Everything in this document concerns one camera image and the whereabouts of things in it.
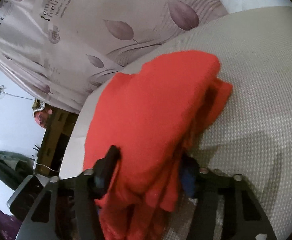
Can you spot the beige woven table cover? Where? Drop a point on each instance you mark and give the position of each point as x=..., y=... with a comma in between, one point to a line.
x=253, y=135

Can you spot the dark green bag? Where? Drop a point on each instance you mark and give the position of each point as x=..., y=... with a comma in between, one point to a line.
x=14, y=168

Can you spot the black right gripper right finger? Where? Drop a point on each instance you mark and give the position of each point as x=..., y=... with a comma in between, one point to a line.
x=225, y=199

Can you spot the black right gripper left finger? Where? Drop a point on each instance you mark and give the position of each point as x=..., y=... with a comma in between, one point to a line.
x=66, y=209

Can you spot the red knit sweater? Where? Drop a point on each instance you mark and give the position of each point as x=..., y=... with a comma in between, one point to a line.
x=153, y=117

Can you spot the dark wooden cabinet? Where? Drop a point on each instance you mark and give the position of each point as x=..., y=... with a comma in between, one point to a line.
x=53, y=147

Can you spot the purple patterned bedding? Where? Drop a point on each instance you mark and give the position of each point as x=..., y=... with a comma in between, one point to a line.
x=9, y=226

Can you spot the beige leaf print curtain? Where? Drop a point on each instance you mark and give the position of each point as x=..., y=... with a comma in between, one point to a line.
x=62, y=50

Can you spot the red decorative item on cabinet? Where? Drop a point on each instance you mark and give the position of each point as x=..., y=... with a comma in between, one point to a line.
x=41, y=112

